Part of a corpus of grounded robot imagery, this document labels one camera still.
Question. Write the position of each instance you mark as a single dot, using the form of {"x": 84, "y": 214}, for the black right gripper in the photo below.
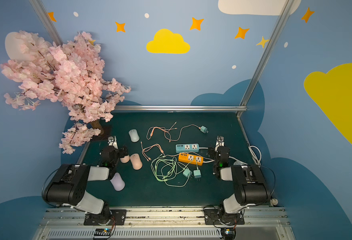
{"x": 212, "y": 153}

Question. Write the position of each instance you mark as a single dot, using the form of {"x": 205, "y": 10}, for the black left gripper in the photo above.
{"x": 121, "y": 151}

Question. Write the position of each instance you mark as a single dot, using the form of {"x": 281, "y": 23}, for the pink wireless mouse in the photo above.
{"x": 136, "y": 161}
{"x": 125, "y": 159}

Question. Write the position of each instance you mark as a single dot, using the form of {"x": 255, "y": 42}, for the pale green wireless mouse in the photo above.
{"x": 134, "y": 136}

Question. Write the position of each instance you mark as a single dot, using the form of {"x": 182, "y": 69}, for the lilac wireless mouse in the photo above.
{"x": 117, "y": 182}

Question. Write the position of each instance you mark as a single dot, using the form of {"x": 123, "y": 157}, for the teal charger with green cable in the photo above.
{"x": 187, "y": 173}

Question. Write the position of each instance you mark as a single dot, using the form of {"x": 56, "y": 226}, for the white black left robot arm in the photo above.
{"x": 68, "y": 185}

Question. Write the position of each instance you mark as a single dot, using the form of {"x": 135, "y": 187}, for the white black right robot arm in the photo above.
{"x": 249, "y": 183}

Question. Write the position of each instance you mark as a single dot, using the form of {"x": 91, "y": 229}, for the silver tin can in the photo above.
{"x": 239, "y": 163}

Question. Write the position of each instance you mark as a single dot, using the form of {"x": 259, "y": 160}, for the orange power strip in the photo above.
{"x": 190, "y": 159}

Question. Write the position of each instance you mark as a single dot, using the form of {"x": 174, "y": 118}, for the teal power strip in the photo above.
{"x": 181, "y": 148}

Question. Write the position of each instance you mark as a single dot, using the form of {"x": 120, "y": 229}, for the pink cherry blossom tree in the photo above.
{"x": 72, "y": 74}

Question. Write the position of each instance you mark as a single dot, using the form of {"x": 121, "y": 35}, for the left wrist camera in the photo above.
{"x": 112, "y": 141}

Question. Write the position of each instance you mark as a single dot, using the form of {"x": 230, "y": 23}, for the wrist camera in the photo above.
{"x": 112, "y": 141}
{"x": 219, "y": 142}

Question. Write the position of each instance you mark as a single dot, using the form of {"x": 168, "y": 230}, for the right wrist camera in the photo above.
{"x": 219, "y": 142}

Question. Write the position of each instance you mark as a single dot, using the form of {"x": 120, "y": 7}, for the aluminium frame rail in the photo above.
{"x": 181, "y": 108}

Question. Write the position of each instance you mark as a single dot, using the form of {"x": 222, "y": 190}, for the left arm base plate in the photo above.
{"x": 106, "y": 218}

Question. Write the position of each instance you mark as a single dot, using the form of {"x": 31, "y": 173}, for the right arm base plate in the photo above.
{"x": 220, "y": 217}

